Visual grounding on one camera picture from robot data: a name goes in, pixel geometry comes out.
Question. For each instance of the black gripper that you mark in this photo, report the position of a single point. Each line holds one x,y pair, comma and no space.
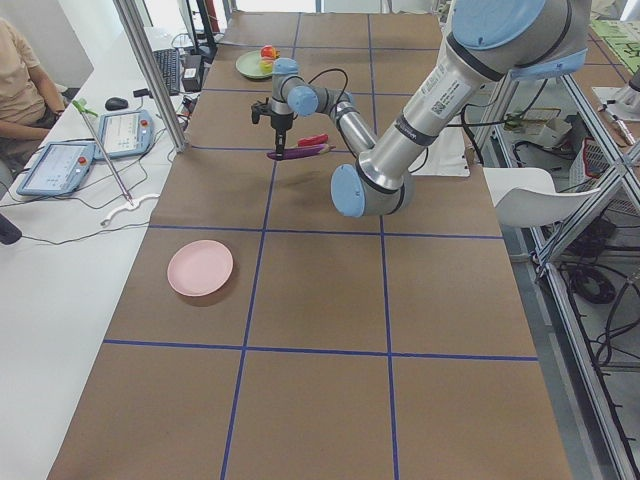
281,122

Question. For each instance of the purple eggplant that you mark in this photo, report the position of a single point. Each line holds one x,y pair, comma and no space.
300,152

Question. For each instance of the red chili pepper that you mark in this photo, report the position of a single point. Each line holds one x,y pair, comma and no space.
313,140

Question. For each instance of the yellow pink peach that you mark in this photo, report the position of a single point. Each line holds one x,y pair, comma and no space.
266,66

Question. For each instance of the red pomegranate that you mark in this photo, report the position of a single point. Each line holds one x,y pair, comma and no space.
269,52

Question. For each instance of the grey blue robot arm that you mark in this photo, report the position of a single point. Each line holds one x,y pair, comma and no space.
487,41

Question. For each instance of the green plate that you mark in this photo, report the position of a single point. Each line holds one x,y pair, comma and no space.
247,65

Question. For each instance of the black box on desk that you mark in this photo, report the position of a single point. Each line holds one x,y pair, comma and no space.
192,73

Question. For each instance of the black keyboard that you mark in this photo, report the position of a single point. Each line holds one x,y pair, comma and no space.
168,63

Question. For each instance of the pink plate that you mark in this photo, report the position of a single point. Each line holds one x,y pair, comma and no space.
200,268

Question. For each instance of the far blue teach pendant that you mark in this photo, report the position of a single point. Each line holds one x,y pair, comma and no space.
126,133

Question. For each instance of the blue teach pendant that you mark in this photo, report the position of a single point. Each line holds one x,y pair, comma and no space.
126,133
59,169

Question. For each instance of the black computer mouse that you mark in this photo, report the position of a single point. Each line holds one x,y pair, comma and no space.
116,103

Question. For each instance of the metal rod with green tip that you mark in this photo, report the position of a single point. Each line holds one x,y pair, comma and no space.
79,105

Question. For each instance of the near blue teach pendant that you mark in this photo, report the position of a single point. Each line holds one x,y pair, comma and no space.
59,169

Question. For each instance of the white chair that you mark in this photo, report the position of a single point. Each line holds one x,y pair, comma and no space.
526,197

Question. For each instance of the person in beige shirt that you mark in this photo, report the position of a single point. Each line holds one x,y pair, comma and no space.
31,103

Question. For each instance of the cardboard box with papers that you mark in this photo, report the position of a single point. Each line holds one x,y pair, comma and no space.
541,125

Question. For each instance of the white curved bracket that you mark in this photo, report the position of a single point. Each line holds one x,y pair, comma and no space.
130,205

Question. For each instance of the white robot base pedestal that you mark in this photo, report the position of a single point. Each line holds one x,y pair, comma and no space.
446,156

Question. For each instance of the aluminium frame post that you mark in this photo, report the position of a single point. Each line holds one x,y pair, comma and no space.
136,34

